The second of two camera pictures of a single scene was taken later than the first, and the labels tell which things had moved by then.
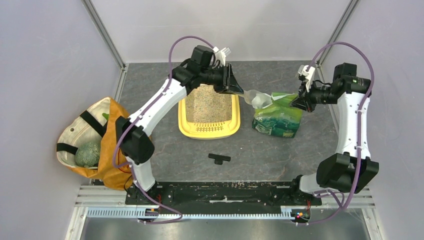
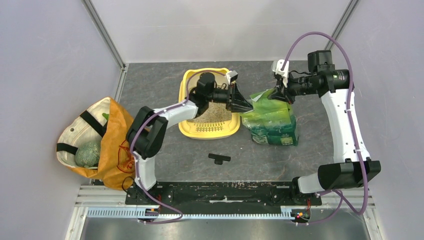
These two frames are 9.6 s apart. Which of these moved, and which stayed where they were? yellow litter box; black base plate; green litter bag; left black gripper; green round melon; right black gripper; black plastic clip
Moved: right black gripper; left black gripper; green litter bag
Stayed: yellow litter box; green round melon; black base plate; black plastic clip
